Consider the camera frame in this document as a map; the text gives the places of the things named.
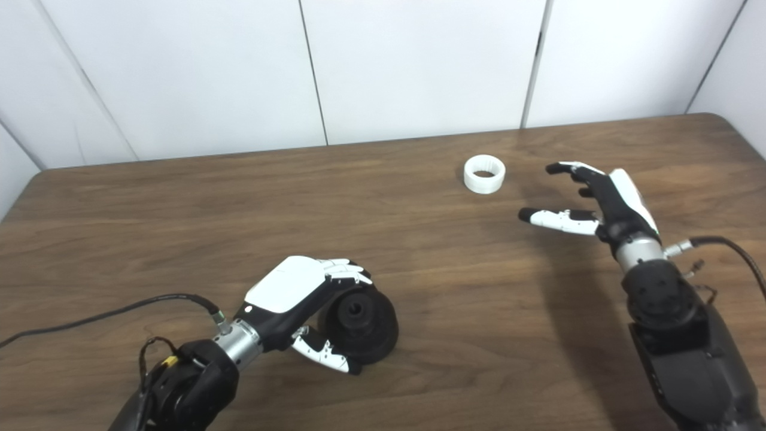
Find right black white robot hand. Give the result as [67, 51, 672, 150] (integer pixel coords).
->
[518, 160, 668, 274]

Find round black plastic part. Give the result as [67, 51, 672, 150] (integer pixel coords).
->
[317, 284, 400, 365]

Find white toothed plastic ring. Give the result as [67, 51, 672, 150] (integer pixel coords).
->
[464, 154, 506, 195]

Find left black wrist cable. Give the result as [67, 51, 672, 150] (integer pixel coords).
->
[0, 293, 232, 351]

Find thin wrist wire loop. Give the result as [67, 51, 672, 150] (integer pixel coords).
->
[138, 336, 181, 393]
[681, 259, 719, 306]

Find left thin wrist wire loop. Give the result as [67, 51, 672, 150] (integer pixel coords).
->
[138, 336, 181, 393]

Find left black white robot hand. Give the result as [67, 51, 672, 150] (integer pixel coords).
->
[214, 256, 373, 376]

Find right thin wrist wire loop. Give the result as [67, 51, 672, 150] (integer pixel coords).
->
[681, 259, 719, 306]

